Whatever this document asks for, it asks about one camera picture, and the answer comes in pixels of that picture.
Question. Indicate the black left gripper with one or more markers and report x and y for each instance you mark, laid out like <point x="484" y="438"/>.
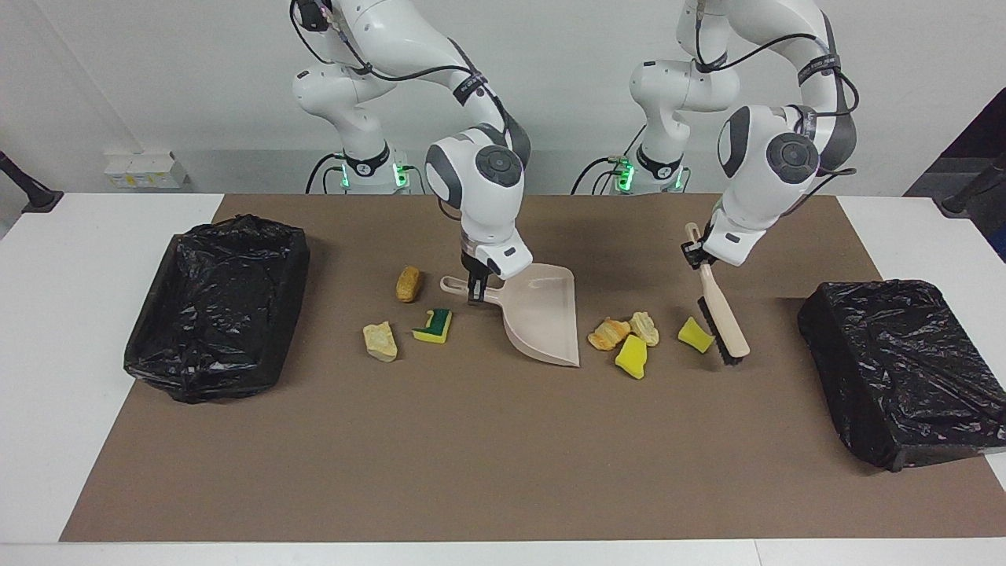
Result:
<point x="705" y="248"/>

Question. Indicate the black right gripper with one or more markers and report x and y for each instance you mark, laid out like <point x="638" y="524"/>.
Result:
<point x="478" y="277"/>

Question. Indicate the green and yellow sponge piece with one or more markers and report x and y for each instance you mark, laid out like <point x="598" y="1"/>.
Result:
<point x="436" y="326"/>

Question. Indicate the orange brown bread loaf piece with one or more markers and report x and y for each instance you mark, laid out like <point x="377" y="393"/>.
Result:
<point x="409" y="284"/>

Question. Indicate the beige plastic dustpan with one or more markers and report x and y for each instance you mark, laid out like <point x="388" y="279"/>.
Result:
<point x="542" y="322"/>

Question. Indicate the beige hand brush black bristles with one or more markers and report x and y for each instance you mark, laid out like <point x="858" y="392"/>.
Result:
<point x="727" y="322"/>

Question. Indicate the small yellow sponge piece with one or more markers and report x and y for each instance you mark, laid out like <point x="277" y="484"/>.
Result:
<point x="695" y="336"/>

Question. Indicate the pale beige ridged foam piece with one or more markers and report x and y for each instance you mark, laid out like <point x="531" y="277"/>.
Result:
<point x="644" y="328"/>

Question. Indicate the pale yellow rough foam chunk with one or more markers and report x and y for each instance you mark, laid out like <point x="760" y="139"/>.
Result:
<point x="380" y="342"/>

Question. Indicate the orange striped croissant piece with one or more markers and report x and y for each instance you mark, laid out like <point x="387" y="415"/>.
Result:
<point x="607" y="334"/>

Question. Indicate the large yellow sponge piece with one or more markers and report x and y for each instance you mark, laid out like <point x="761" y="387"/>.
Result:
<point x="631" y="358"/>

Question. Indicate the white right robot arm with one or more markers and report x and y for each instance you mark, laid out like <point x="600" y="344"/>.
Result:
<point x="487" y="196"/>

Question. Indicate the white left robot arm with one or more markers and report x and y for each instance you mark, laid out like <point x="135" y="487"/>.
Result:
<point x="770" y="165"/>

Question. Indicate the black bag lined bin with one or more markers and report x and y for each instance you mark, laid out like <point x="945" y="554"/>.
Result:
<point x="904" y="369"/>
<point x="212" y="314"/>

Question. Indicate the brown table mat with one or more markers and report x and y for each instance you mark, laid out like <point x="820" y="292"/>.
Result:
<point x="503" y="487"/>

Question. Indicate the white wall socket box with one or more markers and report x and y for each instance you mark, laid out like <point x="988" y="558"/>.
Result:
<point x="145" y="171"/>

